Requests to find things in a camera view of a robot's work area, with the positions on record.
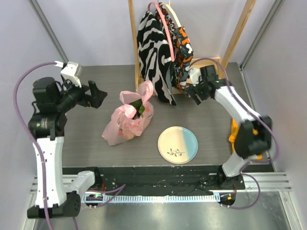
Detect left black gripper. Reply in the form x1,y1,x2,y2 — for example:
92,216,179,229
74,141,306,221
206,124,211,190
55,78,107,113

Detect pink plastic bag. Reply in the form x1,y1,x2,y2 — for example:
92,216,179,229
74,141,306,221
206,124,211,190
102,80,154,146

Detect fake mangosteen green leaves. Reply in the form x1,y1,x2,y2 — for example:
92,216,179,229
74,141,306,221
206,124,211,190
130,99,145,119

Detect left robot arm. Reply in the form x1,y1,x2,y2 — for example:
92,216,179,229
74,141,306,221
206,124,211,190
27,77,107,219

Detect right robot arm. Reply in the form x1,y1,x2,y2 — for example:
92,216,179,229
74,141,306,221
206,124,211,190
186,79,272,189

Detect wooden clothes rack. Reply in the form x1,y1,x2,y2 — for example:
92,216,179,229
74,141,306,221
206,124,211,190
128,0,256,89

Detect orange black patterned garment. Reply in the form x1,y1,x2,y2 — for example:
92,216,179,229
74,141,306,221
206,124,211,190
155,2,193,96

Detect cream and blue plate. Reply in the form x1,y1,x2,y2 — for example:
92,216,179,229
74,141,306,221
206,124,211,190
157,126,198,164

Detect orange folded cloth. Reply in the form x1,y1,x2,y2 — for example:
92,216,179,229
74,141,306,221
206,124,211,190
228,118,262,161

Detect black white zebra garment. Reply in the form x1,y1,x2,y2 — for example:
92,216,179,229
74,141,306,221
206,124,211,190
137,11,177,106

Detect cream wooden hanger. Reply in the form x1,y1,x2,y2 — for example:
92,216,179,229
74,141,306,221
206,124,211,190
159,3,182,27

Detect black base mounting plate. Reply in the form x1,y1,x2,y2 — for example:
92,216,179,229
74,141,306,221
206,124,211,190
61,165,246,195

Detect pink hanger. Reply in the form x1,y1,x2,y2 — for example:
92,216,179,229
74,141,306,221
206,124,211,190
148,1,175,62

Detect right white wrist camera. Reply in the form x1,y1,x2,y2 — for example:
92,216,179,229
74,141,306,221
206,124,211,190
189,68,203,86

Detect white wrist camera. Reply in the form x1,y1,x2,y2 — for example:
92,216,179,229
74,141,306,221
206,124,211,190
189,68,203,86
55,61,83,88

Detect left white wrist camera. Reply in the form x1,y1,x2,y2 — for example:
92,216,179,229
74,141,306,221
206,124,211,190
55,61,83,88

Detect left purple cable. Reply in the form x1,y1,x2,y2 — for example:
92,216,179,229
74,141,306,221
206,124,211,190
13,61,80,230

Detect white slotted cable duct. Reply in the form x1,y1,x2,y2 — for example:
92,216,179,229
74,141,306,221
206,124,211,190
82,193,220,204

